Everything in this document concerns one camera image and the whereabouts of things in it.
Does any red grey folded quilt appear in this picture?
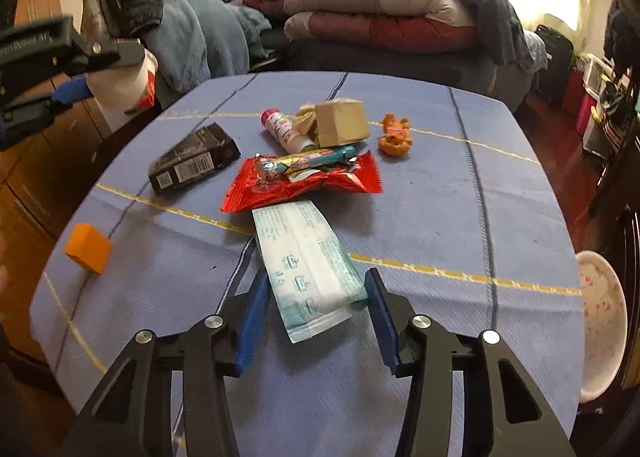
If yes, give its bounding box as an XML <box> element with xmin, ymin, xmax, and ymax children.
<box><xmin>235</xmin><ymin>0</ymin><xmax>480</xmax><ymax>55</ymax></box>

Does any white teal wipes packet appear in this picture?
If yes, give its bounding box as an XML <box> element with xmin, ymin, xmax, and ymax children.
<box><xmin>252</xmin><ymin>200</ymin><xmax>368</xmax><ymax>343</ymax></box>

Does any wooden wardrobe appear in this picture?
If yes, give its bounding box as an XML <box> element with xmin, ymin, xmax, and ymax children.
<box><xmin>1</xmin><ymin>0</ymin><xmax>118</xmax><ymax>362</ymax></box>

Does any red snack wrapper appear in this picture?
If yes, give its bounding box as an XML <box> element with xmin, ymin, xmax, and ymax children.
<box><xmin>220</xmin><ymin>151</ymin><xmax>383</xmax><ymax>213</ymax></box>

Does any pink white trash bin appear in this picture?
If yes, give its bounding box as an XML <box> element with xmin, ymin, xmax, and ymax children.
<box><xmin>575</xmin><ymin>250</ymin><xmax>628</xmax><ymax>404</ymax></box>

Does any light blue fleece towel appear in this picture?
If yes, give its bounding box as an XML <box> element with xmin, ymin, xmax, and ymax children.
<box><xmin>142</xmin><ymin>0</ymin><xmax>271</xmax><ymax>109</ymax></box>

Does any colourful candy wrapper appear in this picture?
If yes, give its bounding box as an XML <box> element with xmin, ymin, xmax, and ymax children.
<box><xmin>256</xmin><ymin>145</ymin><xmax>357</xmax><ymax>180</ymax></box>

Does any white red paper cup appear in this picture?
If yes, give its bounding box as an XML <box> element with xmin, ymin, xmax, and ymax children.
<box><xmin>87</xmin><ymin>50</ymin><xmax>157</xmax><ymax>113</ymax></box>

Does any orange foam cube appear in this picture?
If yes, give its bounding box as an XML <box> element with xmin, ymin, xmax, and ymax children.
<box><xmin>64</xmin><ymin>223</ymin><xmax>112</xmax><ymax>274</ymax></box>

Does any white pink small bottle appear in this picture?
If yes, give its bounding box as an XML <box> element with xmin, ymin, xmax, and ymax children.
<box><xmin>260</xmin><ymin>109</ymin><xmax>318</xmax><ymax>154</ymax></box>

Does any black suitcase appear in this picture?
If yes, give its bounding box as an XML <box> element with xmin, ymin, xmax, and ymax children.
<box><xmin>535</xmin><ymin>24</ymin><xmax>574</xmax><ymax>107</ymax></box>

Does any black cigarette box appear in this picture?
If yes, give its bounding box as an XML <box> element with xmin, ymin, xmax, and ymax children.
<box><xmin>148</xmin><ymin>123</ymin><xmax>241</xmax><ymax>196</ymax></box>

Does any orange toy figure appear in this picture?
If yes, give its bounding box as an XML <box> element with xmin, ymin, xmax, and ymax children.
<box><xmin>378</xmin><ymin>113</ymin><xmax>412</xmax><ymax>157</ymax></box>

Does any blue checked tablecloth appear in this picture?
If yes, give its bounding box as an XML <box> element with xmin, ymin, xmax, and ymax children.
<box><xmin>30</xmin><ymin>72</ymin><xmax>584</xmax><ymax>456</ymax></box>

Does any pile of dark clothes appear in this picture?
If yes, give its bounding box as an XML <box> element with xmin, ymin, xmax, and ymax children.
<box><xmin>603</xmin><ymin>0</ymin><xmax>640</xmax><ymax>84</ymax></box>

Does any beige cardboard box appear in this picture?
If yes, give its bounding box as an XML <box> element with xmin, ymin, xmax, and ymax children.
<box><xmin>293</xmin><ymin>98</ymin><xmax>370</xmax><ymax>148</ymax></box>

